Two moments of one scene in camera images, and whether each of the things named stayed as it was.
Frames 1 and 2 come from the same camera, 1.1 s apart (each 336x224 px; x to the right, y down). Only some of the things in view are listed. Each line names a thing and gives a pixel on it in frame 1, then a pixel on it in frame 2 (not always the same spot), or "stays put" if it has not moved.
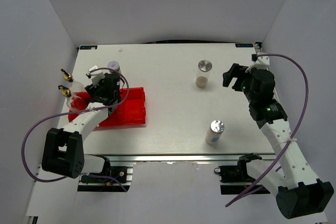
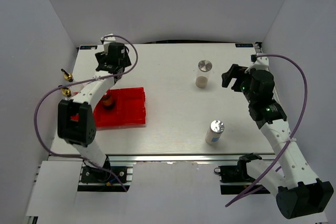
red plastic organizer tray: (130, 113) stays put
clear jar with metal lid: (203, 73) stays put
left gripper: (92, 91) → (101, 57)
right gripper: (235, 69) stays put
